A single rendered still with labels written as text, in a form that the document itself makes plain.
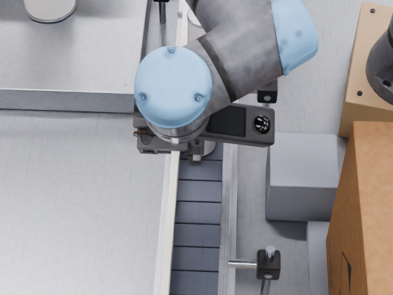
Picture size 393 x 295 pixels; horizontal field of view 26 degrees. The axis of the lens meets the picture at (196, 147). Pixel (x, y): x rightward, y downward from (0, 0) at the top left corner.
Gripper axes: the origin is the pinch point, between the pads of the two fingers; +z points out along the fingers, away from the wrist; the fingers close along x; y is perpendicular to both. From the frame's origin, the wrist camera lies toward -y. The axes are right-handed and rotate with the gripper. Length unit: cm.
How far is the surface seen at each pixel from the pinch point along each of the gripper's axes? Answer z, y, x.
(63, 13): 26.4, 25.0, -25.0
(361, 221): -21.0, -18.7, 11.7
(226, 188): 0.1, -3.9, 6.6
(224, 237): -3.8, -3.9, 13.3
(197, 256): 4.2, -0.4, 15.8
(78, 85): 19.8, 20.5, -11.0
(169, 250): 0.5, 3.4, 15.3
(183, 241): 5.4, 1.8, 13.8
